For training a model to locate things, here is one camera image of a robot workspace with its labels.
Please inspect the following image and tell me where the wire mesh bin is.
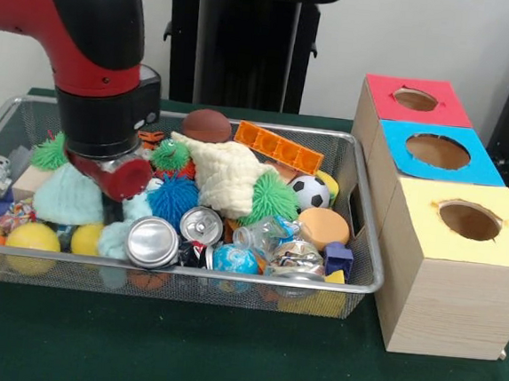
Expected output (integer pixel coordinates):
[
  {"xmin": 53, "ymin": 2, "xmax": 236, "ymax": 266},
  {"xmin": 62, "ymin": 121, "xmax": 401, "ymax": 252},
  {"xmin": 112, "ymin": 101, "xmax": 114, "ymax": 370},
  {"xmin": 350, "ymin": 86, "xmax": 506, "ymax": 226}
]
[{"xmin": 0, "ymin": 91, "xmax": 398, "ymax": 323}]

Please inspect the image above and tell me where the black and white soccer ball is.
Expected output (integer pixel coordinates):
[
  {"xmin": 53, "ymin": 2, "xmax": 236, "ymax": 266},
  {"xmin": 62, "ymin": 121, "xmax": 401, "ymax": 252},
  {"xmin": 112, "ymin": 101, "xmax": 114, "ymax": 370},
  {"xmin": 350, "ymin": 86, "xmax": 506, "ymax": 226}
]
[{"xmin": 288, "ymin": 174, "xmax": 332, "ymax": 211}]

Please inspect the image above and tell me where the cream knitted cloth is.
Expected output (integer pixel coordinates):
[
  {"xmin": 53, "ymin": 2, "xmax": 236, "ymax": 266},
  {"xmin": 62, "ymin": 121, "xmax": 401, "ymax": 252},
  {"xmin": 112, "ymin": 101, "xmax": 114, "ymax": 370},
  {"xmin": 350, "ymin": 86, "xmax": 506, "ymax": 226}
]
[{"xmin": 163, "ymin": 130, "xmax": 278, "ymax": 223}]

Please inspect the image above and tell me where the wooden box with three holes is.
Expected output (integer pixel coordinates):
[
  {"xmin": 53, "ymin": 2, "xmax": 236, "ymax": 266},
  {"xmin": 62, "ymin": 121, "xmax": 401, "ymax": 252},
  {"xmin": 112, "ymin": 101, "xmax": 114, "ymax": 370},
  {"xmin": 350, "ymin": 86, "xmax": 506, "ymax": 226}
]
[{"xmin": 332, "ymin": 71, "xmax": 509, "ymax": 363}]

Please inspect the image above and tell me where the mint knitted cloth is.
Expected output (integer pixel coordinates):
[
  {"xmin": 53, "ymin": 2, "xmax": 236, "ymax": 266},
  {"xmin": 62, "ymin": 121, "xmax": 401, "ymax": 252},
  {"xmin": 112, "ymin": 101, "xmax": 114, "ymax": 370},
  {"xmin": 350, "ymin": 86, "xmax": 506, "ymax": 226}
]
[{"xmin": 28, "ymin": 161, "xmax": 159, "ymax": 264}]

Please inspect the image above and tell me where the orange ice cube tray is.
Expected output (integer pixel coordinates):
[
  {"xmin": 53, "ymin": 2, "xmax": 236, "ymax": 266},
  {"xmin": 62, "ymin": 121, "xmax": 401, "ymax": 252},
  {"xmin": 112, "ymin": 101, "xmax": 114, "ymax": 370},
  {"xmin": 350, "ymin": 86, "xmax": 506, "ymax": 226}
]
[{"xmin": 230, "ymin": 119, "xmax": 328, "ymax": 178}]

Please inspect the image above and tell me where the colourful wrapper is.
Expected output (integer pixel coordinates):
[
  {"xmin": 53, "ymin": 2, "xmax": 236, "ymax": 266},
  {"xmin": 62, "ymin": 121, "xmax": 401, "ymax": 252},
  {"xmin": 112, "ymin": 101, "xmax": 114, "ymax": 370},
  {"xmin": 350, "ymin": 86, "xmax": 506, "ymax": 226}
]
[{"xmin": 0, "ymin": 194, "xmax": 39, "ymax": 237}]

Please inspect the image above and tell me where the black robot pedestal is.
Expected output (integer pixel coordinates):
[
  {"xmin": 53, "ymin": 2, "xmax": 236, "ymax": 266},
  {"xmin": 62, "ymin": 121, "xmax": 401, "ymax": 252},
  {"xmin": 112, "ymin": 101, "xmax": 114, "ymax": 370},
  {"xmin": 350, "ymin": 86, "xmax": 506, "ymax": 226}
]
[{"xmin": 148, "ymin": 0, "xmax": 345, "ymax": 117}]

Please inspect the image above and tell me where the brown toy football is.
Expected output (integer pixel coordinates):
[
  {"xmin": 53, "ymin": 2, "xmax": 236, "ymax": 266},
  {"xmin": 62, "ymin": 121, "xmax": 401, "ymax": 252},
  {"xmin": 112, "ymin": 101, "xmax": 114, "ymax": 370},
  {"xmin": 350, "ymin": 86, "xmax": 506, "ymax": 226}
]
[{"xmin": 179, "ymin": 107, "xmax": 235, "ymax": 145}]

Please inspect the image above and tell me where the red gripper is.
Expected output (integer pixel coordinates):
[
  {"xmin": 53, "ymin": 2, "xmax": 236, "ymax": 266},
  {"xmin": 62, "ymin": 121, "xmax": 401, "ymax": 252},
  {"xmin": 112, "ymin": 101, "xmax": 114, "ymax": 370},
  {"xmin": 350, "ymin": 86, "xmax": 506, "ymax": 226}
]
[{"xmin": 60, "ymin": 149, "xmax": 155, "ymax": 227}]

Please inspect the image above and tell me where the tan round sponge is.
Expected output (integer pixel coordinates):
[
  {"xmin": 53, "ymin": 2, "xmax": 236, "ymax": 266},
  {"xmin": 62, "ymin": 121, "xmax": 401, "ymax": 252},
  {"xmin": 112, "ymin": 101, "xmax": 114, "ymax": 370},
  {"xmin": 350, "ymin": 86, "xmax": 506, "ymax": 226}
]
[{"xmin": 296, "ymin": 206, "xmax": 353, "ymax": 253}]

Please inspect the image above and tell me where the silver drink can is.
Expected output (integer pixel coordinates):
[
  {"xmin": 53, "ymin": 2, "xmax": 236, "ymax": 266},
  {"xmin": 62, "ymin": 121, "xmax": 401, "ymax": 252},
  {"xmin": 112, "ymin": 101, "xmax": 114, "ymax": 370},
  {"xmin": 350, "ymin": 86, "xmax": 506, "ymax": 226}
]
[{"xmin": 123, "ymin": 213, "xmax": 182, "ymax": 272}]

